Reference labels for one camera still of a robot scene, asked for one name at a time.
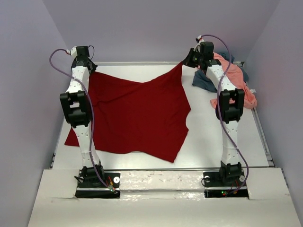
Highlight red t shirt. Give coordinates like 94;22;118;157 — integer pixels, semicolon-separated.
64;61;192;164

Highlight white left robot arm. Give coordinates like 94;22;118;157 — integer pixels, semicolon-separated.
60;46;107;188

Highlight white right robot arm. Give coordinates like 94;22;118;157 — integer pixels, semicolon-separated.
183;39;245;187

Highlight teal blue t shirt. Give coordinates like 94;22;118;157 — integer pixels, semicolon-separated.
192;52;249;93

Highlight pink t shirt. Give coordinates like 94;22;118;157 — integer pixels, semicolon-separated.
210;53;257;109

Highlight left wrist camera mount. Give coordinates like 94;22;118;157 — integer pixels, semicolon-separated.
66;46;78;58

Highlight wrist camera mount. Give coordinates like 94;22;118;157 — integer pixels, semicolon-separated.
66;46;78;58
194;35;205;52

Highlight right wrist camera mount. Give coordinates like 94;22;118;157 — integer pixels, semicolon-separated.
194;35;205;52

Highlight aluminium back table rail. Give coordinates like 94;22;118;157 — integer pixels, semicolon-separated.
96;61;179;66

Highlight aluminium table rail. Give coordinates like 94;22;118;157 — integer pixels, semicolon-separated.
96;61;179;66
104;167;219;171
252;108;275;167

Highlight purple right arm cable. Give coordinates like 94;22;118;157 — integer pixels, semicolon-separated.
198;35;249;193

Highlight aluminium right table rail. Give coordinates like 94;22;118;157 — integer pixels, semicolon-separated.
252;108;275;167

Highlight aluminium front table rail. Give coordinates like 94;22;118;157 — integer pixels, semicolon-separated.
104;167;219;171

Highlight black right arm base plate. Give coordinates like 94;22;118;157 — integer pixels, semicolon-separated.
201;171;249;199

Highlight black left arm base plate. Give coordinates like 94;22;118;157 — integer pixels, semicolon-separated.
74;171;121;199

